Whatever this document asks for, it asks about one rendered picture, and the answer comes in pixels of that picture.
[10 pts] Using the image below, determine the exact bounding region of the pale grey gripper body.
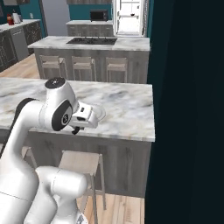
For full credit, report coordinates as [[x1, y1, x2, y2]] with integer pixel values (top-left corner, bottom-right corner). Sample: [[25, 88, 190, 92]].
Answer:
[[70, 106, 100, 130]]

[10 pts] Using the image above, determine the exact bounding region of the grey wood dining island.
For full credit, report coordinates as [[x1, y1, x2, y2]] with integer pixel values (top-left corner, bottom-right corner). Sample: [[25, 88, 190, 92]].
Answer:
[[0, 76, 156, 200]]

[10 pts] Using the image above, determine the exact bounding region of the tall dark fridge housing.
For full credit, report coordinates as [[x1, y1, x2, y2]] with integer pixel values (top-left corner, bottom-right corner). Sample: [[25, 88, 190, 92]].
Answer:
[[143, 0, 224, 224]]

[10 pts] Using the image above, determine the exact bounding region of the pale wood bar stool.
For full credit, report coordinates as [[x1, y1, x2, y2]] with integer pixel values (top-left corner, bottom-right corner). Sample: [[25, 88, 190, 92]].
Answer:
[[105, 56, 129, 84], [57, 150, 107, 224], [38, 54, 67, 81], [71, 55, 97, 82], [20, 145, 39, 171]]

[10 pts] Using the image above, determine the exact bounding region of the black hob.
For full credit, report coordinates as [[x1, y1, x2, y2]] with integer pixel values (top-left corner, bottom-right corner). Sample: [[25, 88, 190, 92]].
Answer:
[[66, 36, 118, 46]]

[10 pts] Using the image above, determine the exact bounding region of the grey base cupboard run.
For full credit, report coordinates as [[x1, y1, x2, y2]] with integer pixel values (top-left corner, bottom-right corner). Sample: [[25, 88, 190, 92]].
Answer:
[[66, 19, 115, 38]]

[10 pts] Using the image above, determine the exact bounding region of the silver dishwasher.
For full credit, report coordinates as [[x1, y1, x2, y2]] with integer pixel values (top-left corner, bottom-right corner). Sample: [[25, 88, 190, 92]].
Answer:
[[10, 26, 31, 62]]

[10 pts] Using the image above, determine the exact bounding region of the dark cupboard run with worktop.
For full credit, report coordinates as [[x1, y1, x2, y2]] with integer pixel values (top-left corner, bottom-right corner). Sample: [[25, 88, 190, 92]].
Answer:
[[0, 18, 43, 74]]

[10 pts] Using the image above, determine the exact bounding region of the black microwave oven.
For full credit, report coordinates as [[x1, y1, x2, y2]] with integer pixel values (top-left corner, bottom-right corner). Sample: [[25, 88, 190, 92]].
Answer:
[[89, 9, 109, 23]]

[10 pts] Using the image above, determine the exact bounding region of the white kettle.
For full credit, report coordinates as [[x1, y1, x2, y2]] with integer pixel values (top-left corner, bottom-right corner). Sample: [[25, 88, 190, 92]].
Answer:
[[12, 10, 23, 25]]

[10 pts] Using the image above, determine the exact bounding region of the red jar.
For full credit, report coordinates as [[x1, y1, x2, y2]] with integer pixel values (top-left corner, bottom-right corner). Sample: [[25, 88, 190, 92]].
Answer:
[[6, 13, 15, 26]]

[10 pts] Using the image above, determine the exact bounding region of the grey wall cupboard run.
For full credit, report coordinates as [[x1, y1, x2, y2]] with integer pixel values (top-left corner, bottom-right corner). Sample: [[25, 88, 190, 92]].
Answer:
[[66, 0, 114, 5]]

